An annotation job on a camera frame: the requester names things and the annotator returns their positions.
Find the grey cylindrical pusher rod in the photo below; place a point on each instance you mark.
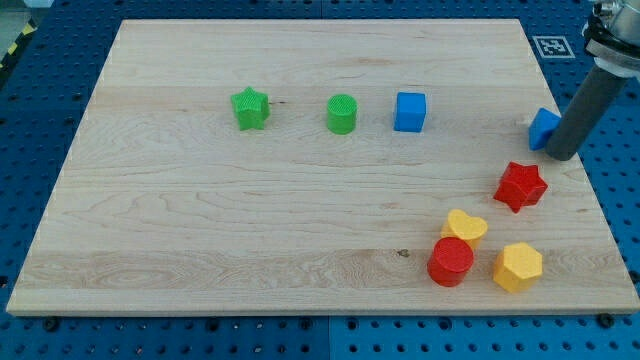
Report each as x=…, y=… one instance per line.
x=592, y=99

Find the blue triangle block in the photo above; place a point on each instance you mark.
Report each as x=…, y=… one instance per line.
x=541, y=128

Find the red star block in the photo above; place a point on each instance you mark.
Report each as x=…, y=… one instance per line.
x=520, y=186

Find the green star block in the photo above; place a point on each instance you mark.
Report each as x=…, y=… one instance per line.
x=251, y=108

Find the white fiducial marker tag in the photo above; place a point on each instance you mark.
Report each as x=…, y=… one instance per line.
x=553, y=47

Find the blue cube block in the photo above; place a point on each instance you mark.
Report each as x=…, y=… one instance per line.
x=410, y=112

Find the yellow hexagon block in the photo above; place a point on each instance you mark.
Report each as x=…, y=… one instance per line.
x=517, y=267

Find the yellow heart block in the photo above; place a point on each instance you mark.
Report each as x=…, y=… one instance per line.
x=470, y=229

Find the red cylinder block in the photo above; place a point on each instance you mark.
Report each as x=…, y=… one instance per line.
x=450, y=261

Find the green cylinder block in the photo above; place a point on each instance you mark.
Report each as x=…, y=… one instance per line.
x=341, y=114

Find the wooden board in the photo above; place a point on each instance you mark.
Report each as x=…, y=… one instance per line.
x=164, y=207

